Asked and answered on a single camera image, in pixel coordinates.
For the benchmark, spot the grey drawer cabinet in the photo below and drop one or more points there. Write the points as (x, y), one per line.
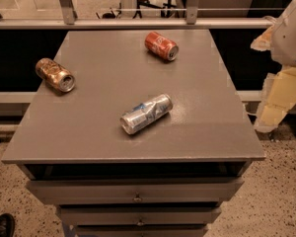
(141, 147)

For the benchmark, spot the red coke can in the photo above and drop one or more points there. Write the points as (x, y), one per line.
(163, 47)

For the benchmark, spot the black shoe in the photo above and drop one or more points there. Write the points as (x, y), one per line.
(7, 225)

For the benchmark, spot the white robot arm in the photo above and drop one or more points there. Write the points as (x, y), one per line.
(278, 94)

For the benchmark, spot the grey drawer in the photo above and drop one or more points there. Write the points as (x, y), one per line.
(134, 191)
(143, 231)
(139, 215)

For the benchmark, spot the top grey drawer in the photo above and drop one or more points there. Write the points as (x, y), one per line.
(134, 191)

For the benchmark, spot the grey metal railing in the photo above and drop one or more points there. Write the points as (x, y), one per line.
(70, 21)

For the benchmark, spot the bottom grey drawer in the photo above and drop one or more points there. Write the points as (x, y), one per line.
(143, 231)

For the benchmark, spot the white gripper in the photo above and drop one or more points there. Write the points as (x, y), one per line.
(288, 40)

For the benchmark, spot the middle grey drawer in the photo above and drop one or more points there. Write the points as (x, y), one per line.
(139, 215)

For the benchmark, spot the silver blue slim can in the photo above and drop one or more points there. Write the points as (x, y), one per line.
(146, 113)

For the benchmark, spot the brown gold soda can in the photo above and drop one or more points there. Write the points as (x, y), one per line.
(55, 75)

